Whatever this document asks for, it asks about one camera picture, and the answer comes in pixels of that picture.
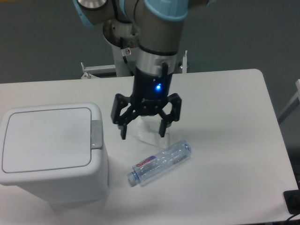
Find white frame at right edge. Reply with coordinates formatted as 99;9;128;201
277;79;300;124

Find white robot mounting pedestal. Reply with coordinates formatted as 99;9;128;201
112;45;139;77

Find black cable on pedestal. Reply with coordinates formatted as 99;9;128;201
120;37;136;77

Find white metal base frame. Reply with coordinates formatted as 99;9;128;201
81;50;189;79

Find clear crushed plastic bottle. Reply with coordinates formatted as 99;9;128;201
127;140;192;186

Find crumpled white plastic wrapper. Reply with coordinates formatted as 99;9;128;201
131;116;170;149

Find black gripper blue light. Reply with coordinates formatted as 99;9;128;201
111;67;182;140

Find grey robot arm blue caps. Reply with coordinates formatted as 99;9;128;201
73;0;209;138

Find grey trash can push button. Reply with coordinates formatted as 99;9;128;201
91;120;103;150

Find black device at table corner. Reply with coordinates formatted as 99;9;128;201
283;190;300;214

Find white plastic trash can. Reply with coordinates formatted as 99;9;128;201
0;103;109;203

